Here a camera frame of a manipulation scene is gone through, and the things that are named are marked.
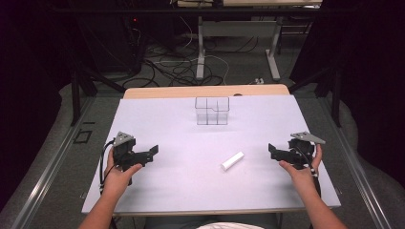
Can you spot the white metal desk frame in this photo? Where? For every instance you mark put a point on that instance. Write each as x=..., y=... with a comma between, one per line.
x=201, y=47

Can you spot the black metal stand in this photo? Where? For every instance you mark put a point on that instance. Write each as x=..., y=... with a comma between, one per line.
x=76, y=92
x=334, y=89

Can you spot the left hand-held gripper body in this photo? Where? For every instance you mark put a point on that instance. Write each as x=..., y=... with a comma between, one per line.
x=122, y=149

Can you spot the person's left hand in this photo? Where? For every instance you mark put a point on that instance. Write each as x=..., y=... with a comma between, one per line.
x=118, y=179

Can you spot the person's clothing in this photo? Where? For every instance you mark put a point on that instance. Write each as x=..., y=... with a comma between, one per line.
x=210, y=222

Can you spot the white power strip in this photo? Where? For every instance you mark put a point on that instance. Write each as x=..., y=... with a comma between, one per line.
x=259, y=80

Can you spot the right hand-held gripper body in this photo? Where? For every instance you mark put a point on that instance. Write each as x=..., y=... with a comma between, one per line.
x=302, y=148

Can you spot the clear plastic compartment organizer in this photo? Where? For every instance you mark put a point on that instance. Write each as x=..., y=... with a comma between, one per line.
x=212, y=110

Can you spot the person's right hand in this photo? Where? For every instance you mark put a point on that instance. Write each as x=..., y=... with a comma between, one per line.
x=302, y=176

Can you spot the white cylindrical tube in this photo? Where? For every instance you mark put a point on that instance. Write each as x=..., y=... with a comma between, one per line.
x=232, y=161

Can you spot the black computer tower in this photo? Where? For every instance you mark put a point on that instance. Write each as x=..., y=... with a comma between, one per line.
x=135, y=41

